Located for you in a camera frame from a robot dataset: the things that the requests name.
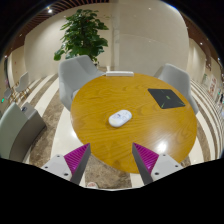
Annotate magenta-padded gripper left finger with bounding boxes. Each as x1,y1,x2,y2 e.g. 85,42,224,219
41,143,92,186

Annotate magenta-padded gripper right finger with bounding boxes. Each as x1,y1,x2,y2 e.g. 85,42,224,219
131,142,184,186

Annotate white cartoon-print computer mouse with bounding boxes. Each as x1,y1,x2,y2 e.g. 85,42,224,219
108,109,133,128

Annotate black mouse pad green lines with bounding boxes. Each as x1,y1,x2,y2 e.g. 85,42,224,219
147,87,186,110

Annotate grey-green upholstered armchair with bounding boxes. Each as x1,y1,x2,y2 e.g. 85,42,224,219
0,101,47,163

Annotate light grey shell chair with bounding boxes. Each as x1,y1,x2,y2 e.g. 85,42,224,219
58,55,107,112
153,63,200,116

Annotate white power strip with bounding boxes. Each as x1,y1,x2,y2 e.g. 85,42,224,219
105,70,135,78

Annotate group of distant grey chairs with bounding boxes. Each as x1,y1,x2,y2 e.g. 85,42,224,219
3,71,31,102

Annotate red and white poster stand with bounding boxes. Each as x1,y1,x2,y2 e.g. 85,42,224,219
201,73,218,98

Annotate potted green leafy plant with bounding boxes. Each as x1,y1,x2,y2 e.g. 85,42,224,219
53,8,110,66

